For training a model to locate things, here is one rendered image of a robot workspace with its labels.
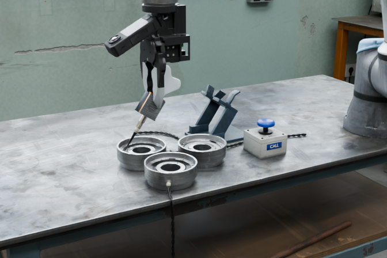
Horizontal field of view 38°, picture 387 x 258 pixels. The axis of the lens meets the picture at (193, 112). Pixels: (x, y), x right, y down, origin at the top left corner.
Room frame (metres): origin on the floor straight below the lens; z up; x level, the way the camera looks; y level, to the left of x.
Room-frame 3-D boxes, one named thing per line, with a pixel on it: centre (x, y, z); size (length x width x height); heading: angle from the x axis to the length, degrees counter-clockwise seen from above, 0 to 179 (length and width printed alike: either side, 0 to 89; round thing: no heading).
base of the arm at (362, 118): (1.32, -0.46, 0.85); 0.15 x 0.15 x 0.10
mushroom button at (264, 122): (1.17, -0.16, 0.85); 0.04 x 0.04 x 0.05
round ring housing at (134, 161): (1.10, 0.11, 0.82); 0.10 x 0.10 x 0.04
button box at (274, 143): (1.17, -0.17, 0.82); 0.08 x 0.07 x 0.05; 118
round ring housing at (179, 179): (1.01, 0.04, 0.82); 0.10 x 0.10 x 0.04
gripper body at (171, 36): (1.13, 0.06, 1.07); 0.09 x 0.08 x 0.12; 119
